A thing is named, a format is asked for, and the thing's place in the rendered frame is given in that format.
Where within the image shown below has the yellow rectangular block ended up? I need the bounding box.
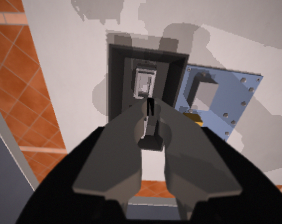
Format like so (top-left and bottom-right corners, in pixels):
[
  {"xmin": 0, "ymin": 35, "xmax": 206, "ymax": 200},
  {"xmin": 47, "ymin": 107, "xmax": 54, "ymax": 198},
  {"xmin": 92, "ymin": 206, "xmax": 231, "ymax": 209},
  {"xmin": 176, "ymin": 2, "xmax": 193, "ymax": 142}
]
[{"xmin": 183, "ymin": 112, "xmax": 203, "ymax": 126}]

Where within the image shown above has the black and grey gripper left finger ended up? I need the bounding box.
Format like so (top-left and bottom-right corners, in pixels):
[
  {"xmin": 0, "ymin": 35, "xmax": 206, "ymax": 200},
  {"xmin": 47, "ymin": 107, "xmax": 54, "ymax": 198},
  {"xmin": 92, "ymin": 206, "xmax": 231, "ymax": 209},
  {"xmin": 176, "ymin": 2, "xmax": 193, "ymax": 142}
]
[{"xmin": 15, "ymin": 97, "xmax": 150, "ymax": 224}]

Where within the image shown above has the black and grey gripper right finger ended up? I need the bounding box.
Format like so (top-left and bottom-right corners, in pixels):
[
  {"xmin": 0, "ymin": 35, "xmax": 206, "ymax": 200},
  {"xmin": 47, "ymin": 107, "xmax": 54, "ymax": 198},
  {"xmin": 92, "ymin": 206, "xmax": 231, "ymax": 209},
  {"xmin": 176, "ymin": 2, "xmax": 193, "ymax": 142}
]
[{"xmin": 150, "ymin": 96, "xmax": 282, "ymax": 224}]

